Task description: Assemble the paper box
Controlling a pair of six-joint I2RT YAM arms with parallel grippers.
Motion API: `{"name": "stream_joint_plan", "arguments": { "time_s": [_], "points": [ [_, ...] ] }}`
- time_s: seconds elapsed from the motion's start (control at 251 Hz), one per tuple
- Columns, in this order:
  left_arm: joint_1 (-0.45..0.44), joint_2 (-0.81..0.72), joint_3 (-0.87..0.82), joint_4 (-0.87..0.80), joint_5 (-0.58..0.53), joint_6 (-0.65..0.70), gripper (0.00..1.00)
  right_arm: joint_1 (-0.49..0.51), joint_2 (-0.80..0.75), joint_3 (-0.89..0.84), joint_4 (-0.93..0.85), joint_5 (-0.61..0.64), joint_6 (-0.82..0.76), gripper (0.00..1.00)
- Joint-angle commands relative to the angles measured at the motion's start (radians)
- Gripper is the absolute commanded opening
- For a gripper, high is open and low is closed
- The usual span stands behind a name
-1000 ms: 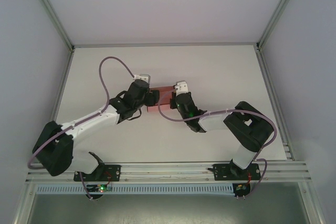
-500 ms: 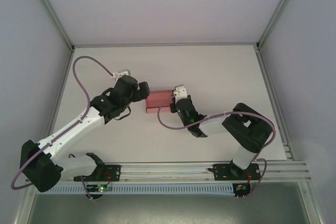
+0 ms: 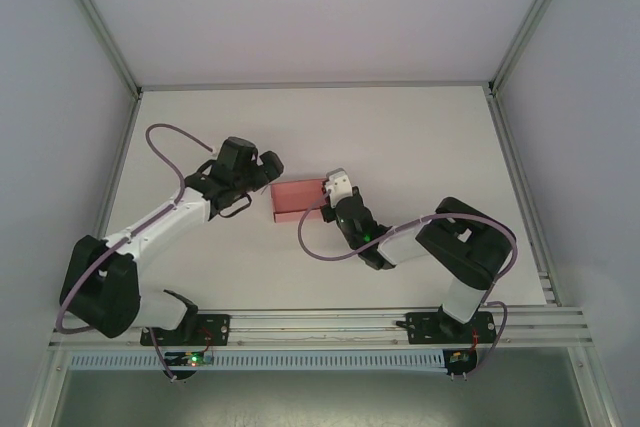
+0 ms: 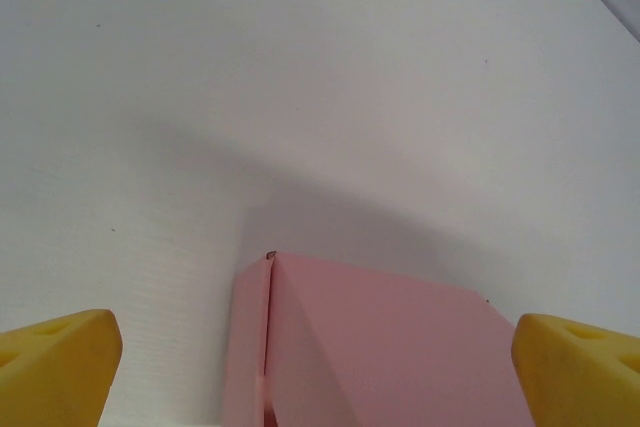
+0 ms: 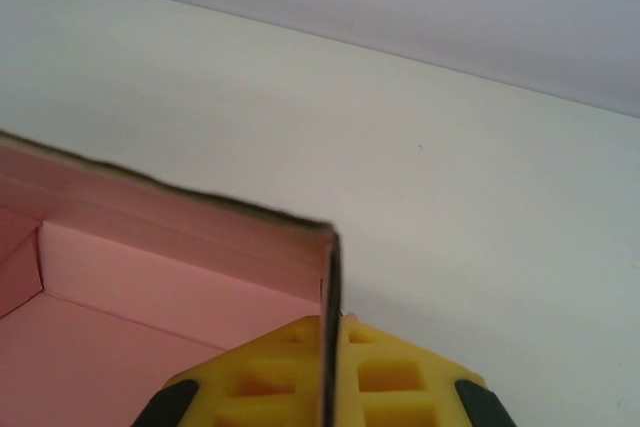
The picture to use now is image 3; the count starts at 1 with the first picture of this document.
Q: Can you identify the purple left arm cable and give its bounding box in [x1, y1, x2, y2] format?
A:
[54, 122, 217, 383]

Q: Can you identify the grey slotted cable duct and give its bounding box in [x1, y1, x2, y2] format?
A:
[67, 350, 446, 372]

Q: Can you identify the green circuit board with LED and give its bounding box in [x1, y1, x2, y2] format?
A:
[180, 351, 215, 367]

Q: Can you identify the aluminium mounting rail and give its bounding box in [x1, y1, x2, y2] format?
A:
[48, 306, 594, 351]

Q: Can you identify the aluminium frame crossbar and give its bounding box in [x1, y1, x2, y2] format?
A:
[139, 78, 494, 94]

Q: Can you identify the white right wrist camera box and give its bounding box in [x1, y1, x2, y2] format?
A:
[319, 169, 354, 206]

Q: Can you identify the aluminium frame post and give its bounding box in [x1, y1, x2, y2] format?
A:
[487, 0, 576, 97]
[48, 0, 144, 98]

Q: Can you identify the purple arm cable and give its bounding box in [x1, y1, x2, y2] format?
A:
[54, 122, 217, 383]
[297, 189, 519, 381]

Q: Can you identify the pink paper box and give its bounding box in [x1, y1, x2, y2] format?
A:
[269, 177, 331, 224]

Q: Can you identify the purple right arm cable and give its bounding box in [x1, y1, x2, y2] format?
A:
[297, 189, 519, 381]

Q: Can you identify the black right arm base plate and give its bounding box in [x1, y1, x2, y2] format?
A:
[394, 311, 499, 347]

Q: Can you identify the aluminium table side rail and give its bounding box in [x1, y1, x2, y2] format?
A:
[483, 86, 564, 308]
[74, 91, 144, 311]

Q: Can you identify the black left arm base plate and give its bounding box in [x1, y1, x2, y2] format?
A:
[139, 313, 232, 348]

